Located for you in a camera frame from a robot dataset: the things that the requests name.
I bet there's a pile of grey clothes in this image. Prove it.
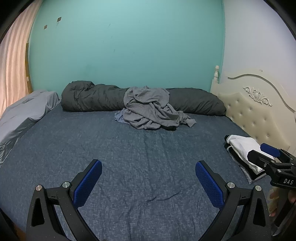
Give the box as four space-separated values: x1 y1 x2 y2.
120 86 196 131

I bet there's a dark grey rolled duvet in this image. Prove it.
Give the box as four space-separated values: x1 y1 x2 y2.
61 81 226 116

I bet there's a wooden window frame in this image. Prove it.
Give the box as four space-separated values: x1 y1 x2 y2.
25 43 33 94

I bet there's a pink curtain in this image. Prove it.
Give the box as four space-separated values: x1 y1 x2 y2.
0 0 43 116

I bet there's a folded light grey garment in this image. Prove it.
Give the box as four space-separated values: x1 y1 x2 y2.
240 167 267 184

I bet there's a light grey blanket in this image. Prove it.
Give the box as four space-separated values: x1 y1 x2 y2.
0 90 61 163

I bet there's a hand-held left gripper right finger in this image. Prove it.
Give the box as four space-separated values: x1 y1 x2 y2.
195 160 272 241

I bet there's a person's right hand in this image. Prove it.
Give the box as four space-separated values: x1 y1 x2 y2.
268 187 296 217

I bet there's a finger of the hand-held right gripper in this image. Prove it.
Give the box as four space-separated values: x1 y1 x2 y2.
260 143 296 163
247 150 281 171

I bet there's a cream tufted headboard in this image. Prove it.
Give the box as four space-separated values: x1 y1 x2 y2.
210 65 296 153

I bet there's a bed with blue sheet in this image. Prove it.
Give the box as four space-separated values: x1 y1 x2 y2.
0 105 296 241

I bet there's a light blue cloth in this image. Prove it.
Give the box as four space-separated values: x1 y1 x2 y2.
114 111 126 123

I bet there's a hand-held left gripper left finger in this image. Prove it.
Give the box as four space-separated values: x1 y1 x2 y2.
26 159 103 241

